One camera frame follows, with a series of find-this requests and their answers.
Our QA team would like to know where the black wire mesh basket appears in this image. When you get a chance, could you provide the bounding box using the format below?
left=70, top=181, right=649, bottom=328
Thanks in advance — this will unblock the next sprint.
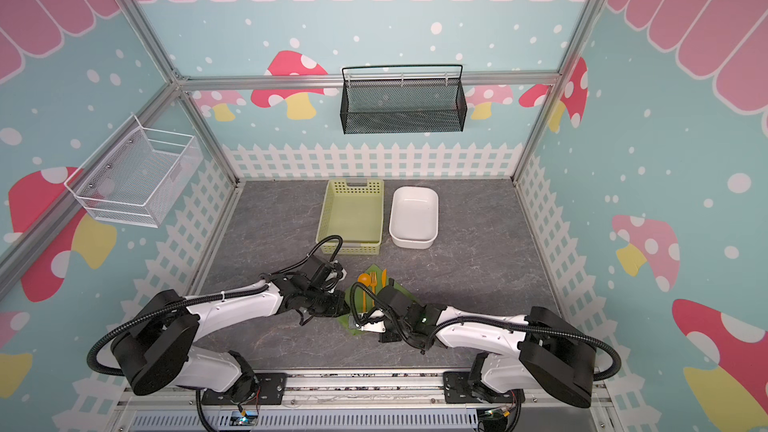
left=340, top=64, right=468, bottom=135

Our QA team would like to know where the aluminium mounting rail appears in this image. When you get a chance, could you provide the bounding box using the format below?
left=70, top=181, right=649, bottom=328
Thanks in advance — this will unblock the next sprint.
left=106, top=369, right=623, bottom=431

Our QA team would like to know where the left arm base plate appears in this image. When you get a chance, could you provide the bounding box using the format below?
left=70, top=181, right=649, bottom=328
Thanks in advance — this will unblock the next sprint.
left=202, top=372, right=288, bottom=406

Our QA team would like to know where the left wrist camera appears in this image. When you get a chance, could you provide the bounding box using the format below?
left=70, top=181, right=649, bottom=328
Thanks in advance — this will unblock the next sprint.
left=320, top=260, right=347, bottom=289

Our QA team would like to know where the orange plastic spoon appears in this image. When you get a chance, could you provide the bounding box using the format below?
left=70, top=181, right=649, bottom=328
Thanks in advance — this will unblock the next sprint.
left=355, top=273, right=372, bottom=298

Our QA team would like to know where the white wire mesh basket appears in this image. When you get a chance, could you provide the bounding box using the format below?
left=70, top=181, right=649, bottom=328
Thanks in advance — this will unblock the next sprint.
left=64, top=116, right=204, bottom=228

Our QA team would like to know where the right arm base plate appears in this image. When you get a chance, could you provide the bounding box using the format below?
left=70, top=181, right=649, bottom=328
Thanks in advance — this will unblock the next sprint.
left=442, top=371, right=526, bottom=405

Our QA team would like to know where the white plastic tub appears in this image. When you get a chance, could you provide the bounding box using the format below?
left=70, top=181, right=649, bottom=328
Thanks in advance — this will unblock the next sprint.
left=389, top=186, right=439, bottom=250

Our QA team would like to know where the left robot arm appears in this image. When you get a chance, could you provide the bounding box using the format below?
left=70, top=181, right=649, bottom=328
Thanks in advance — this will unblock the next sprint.
left=86, top=235, right=349, bottom=404

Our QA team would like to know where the green perforated plastic basket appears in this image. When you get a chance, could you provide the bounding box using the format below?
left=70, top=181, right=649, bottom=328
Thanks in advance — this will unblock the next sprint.
left=316, top=178, right=385, bottom=255

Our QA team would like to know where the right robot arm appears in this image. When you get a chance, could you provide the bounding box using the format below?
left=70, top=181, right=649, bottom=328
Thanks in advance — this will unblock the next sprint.
left=348, top=282, right=622, bottom=408

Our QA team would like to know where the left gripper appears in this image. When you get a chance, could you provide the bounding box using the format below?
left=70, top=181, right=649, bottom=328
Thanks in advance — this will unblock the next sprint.
left=303, top=286, right=352, bottom=319

